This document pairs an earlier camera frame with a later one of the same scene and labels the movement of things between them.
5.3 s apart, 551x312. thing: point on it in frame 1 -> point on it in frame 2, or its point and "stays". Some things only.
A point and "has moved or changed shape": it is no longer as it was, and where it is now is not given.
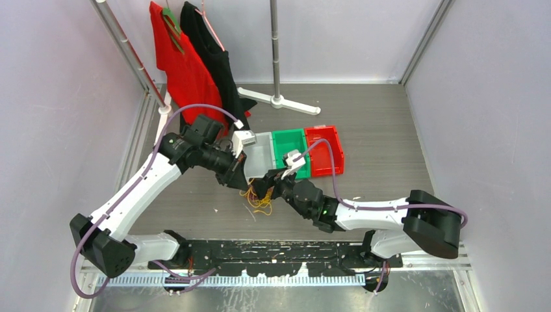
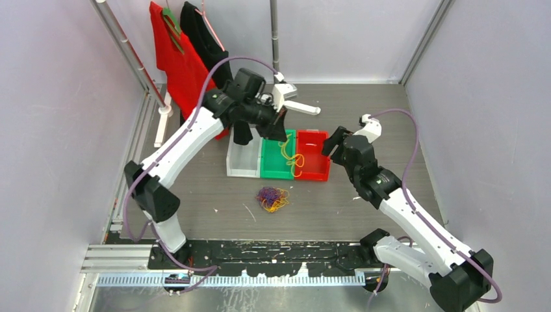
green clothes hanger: [173, 26] stays
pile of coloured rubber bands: [262, 205] has moved or changed shape
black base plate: [266, 257] stays
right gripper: [271, 178] -> [336, 138]
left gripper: [234, 177] -> [275, 129]
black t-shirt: [195, 30] stays
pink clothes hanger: [203, 13] stays
